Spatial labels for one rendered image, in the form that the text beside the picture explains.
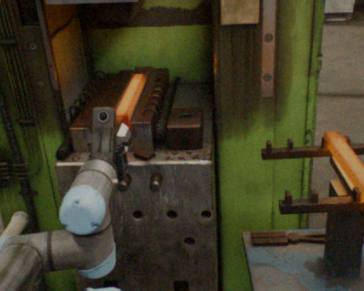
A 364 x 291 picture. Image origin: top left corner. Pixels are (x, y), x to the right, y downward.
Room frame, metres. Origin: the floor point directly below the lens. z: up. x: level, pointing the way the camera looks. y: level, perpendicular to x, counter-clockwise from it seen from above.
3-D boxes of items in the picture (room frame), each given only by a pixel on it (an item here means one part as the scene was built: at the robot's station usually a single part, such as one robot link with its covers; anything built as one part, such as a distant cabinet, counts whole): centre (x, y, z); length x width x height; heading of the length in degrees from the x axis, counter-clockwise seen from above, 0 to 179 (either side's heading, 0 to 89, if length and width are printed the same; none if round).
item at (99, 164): (0.84, 0.17, 0.98); 0.08 x 0.05 x 0.08; 84
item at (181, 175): (1.31, 0.09, 0.69); 0.56 x 0.38 x 0.45; 174
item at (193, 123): (1.13, -0.02, 0.95); 0.12 x 0.08 x 0.06; 174
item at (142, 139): (1.30, 0.14, 0.96); 0.42 x 0.20 x 0.09; 174
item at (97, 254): (0.77, 0.19, 0.88); 0.11 x 0.08 x 0.11; 96
